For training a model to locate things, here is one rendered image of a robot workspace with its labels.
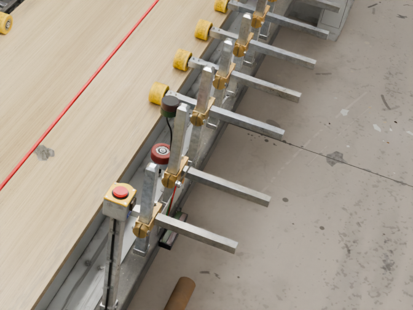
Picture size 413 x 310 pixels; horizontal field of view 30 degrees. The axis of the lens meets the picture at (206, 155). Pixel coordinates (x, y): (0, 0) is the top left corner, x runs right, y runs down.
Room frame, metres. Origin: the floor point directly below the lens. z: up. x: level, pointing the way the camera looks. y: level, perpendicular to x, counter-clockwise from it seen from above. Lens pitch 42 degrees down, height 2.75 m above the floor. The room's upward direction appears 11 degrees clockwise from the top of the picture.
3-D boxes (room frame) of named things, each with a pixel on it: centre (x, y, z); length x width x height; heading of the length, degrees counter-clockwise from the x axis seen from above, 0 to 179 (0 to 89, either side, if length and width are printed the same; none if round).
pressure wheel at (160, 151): (2.02, 0.16, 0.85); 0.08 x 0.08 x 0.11
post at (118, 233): (1.47, 0.21, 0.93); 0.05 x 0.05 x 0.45; 78
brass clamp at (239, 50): (2.72, -0.06, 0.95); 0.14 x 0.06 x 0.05; 168
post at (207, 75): (2.21, 0.05, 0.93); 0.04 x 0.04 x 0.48; 78
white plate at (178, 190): (1.93, 0.09, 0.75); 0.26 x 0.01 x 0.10; 168
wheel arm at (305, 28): (2.97, -0.17, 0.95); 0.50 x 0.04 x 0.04; 78
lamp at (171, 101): (1.98, 0.15, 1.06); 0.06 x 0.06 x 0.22; 78
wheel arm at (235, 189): (1.98, -0.04, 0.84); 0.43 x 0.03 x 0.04; 78
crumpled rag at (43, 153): (1.90, 0.55, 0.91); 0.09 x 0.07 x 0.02; 45
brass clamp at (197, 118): (2.24, 0.05, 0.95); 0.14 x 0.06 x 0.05; 168
